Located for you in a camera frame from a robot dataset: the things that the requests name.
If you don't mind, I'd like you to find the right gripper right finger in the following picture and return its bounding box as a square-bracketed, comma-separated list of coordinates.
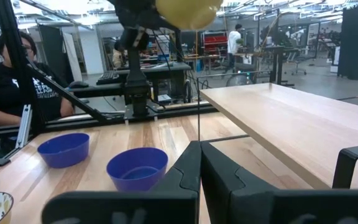
[200, 141, 358, 224]

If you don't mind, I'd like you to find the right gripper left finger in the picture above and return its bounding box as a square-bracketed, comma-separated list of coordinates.
[41, 140, 203, 224]

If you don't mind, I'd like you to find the blue plastic mini bowl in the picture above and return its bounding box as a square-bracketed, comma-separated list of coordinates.
[37, 133, 91, 169]
[106, 147, 169, 193]

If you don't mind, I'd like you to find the black office desk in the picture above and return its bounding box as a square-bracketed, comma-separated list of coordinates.
[67, 62, 193, 103]

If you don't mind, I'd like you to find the black keyboard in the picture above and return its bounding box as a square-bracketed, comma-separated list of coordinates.
[96, 70, 121, 85]

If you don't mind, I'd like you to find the red storage rack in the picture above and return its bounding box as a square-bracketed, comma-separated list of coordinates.
[201, 30, 229, 55]

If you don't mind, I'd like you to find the black room partition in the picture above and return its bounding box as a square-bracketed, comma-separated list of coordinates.
[337, 2, 358, 81]
[37, 24, 74, 85]

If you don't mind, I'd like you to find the black computer mouse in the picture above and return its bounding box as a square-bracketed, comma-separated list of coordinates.
[68, 80, 90, 90]

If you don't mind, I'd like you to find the wooden shelf with black legs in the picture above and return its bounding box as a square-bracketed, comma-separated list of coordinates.
[196, 70, 358, 190]

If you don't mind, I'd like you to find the black standing desk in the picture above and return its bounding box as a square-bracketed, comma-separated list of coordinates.
[259, 45, 295, 88]

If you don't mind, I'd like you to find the silver aluminium bracket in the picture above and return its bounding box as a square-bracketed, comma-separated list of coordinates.
[15, 104, 32, 149]

